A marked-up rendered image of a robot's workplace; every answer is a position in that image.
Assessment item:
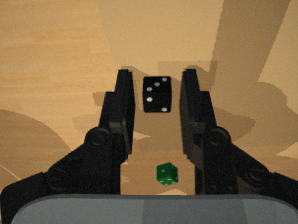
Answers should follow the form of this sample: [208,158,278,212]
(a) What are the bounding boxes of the beige flat mat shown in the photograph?
[96,0,298,152]

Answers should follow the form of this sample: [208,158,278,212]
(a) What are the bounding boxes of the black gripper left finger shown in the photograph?
[0,69,135,224]

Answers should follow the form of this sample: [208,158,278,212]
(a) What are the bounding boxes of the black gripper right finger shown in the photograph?
[179,69,298,210]

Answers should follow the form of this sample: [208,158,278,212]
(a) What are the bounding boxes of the black die with white pips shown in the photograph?
[142,76,172,113]

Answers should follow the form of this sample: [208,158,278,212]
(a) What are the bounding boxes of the green die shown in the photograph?
[156,162,178,186]

